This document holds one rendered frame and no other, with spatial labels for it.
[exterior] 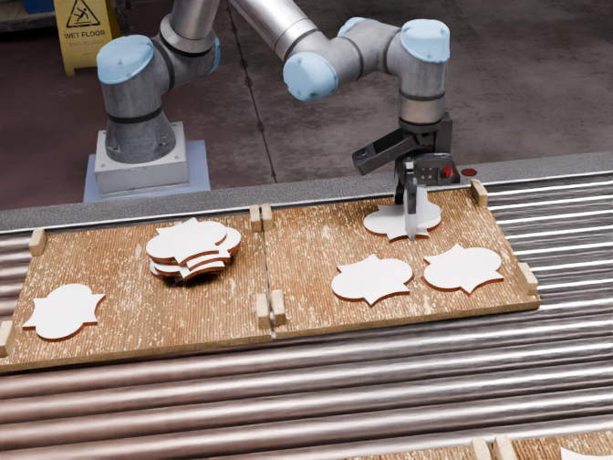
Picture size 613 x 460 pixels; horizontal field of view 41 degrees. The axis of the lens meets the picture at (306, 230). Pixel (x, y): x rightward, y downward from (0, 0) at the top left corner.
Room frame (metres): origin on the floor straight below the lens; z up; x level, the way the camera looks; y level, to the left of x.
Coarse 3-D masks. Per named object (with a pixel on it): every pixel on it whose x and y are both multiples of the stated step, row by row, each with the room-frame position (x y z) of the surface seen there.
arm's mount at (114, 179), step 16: (176, 128) 1.69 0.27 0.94; (176, 144) 1.61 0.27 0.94; (96, 160) 1.56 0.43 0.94; (160, 160) 1.54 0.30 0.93; (176, 160) 1.54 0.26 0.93; (96, 176) 1.51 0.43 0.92; (112, 176) 1.52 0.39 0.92; (128, 176) 1.52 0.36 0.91; (144, 176) 1.52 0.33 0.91; (160, 176) 1.53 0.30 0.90; (176, 176) 1.53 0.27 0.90; (112, 192) 1.52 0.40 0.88; (128, 192) 1.52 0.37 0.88; (144, 192) 1.52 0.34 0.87
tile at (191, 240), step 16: (192, 224) 1.18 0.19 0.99; (208, 224) 1.18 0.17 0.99; (160, 240) 1.14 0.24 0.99; (176, 240) 1.14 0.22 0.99; (192, 240) 1.13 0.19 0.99; (208, 240) 1.13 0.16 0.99; (224, 240) 1.14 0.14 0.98; (160, 256) 1.09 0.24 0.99; (176, 256) 1.09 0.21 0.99; (192, 256) 1.09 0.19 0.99
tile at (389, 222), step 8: (384, 208) 1.26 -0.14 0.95; (392, 208) 1.26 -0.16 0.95; (400, 208) 1.26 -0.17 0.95; (368, 216) 1.24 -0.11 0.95; (376, 216) 1.24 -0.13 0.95; (384, 216) 1.23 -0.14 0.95; (392, 216) 1.23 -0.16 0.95; (400, 216) 1.23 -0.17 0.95; (440, 216) 1.22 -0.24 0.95; (368, 224) 1.21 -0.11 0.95; (376, 224) 1.21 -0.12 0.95; (384, 224) 1.21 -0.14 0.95; (392, 224) 1.21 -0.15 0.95; (400, 224) 1.21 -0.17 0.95; (424, 224) 1.20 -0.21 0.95; (432, 224) 1.20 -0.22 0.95; (440, 224) 1.21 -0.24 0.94; (368, 232) 1.20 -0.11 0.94; (376, 232) 1.19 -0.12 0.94; (384, 232) 1.18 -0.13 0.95; (392, 232) 1.18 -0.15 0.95; (400, 232) 1.18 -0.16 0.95; (416, 232) 1.18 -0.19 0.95; (424, 232) 1.17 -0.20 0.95; (392, 240) 1.16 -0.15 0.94
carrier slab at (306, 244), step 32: (448, 192) 1.32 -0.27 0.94; (288, 224) 1.25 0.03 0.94; (320, 224) 1.24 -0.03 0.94; (352, 224) 1.23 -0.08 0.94; (448, 224) 1.21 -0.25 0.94; (480, 224) 1.20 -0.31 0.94; (288, 256) 1.15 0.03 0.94; (320, 256) 1.14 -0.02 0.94; (352, 256) 1.13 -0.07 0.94; (384, 256) 1.12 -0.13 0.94; (416, 256) 1.12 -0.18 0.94; (512, 256) 1.10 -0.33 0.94; (288, 288) 1.06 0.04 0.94; (320, 288) 1.05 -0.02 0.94; (416, 288) 1.03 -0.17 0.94; (480, 288) 1.02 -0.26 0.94; (512, 288) 1.01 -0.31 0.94; (288, 320) 0.98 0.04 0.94; (320, 320) 0.97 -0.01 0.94; (352, 320) 0.96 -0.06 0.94; (384, 320) 0.96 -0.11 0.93; (416, 320) 0.97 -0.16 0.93
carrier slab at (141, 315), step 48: (48, 240) 1.26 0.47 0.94; (96, 240) 1.25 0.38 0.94; (144, 240) 1.23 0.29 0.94; (48, 288) 1.11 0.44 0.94; (96, 288) 1.10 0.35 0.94; (144, 288) 1.09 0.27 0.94; (192, 288) 1.08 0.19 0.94; (240, 288) 1.07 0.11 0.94; (96, 336) 0.98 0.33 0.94; (144, 336) 0.97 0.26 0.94; (192, 336) 0.96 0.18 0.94; (240, 336) 0.95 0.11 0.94
